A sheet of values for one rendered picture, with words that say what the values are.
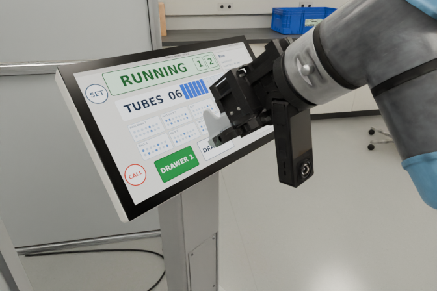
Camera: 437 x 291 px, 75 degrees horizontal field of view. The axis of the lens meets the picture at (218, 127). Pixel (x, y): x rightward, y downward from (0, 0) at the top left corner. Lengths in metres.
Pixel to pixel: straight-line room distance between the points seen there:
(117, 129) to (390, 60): 0.46
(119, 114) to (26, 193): 1.23
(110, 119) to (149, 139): 0.08
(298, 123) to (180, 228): 0.57
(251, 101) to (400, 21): 0.17
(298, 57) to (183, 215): 0.61
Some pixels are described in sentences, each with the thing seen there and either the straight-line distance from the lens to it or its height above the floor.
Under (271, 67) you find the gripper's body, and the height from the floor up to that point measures 1.25.
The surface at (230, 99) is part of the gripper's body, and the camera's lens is 0.37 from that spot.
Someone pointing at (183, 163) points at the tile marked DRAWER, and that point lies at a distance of 0.60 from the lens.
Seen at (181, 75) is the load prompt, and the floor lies 1.14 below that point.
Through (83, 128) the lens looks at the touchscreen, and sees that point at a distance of 0.57.
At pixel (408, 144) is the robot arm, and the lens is 0.26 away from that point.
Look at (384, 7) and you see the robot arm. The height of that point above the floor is 1.32.
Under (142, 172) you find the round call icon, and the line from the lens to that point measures 0.56.
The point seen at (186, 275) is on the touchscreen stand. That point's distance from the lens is 1.00.
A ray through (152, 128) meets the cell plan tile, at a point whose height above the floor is 1.07.
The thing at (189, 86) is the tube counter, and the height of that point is 1.12.
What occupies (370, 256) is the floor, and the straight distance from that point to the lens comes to 1.91.
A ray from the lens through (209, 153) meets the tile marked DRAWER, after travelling 0.64.
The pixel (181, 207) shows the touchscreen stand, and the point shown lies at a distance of 0.80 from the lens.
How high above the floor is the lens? 1.33
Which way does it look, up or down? 26 degrees down
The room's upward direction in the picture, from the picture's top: straight up
